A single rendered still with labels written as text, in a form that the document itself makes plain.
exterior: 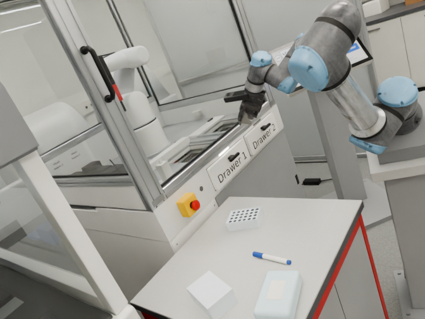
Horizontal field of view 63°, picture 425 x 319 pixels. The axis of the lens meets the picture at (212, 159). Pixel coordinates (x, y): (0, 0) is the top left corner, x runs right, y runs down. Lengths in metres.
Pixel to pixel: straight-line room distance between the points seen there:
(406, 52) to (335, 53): 3.29
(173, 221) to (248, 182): 0.51
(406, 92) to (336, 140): 1.12
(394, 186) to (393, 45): 2.83
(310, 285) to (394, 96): 0.65
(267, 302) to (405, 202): 0.80
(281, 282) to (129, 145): 0.66
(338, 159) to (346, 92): 1.38
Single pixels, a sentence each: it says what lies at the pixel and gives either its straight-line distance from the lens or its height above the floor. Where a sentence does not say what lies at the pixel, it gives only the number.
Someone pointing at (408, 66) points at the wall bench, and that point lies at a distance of 4.23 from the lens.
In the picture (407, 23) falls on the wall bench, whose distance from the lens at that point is 4.12.
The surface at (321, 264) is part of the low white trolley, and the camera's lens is 1.06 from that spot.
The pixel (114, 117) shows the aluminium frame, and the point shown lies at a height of 1.31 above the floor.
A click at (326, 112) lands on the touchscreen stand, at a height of 0.73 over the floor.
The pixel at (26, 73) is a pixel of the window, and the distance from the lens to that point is 1.54.
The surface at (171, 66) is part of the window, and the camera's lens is 1.44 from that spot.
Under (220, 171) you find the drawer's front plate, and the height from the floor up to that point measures 0.88.
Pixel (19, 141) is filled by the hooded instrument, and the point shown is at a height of 1.39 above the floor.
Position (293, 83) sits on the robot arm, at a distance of 1.30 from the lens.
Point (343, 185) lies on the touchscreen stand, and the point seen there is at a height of 0.21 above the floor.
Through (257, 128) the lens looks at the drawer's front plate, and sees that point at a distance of 1.78.
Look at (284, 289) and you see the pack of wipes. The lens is 0.96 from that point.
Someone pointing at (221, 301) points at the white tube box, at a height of 0.80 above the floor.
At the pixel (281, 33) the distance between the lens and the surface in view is 3.10.
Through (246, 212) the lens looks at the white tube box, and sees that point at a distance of 1.33.
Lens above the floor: 1.46
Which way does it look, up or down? 20 degrees down
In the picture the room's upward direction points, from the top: 23 degrees counter-clockwise
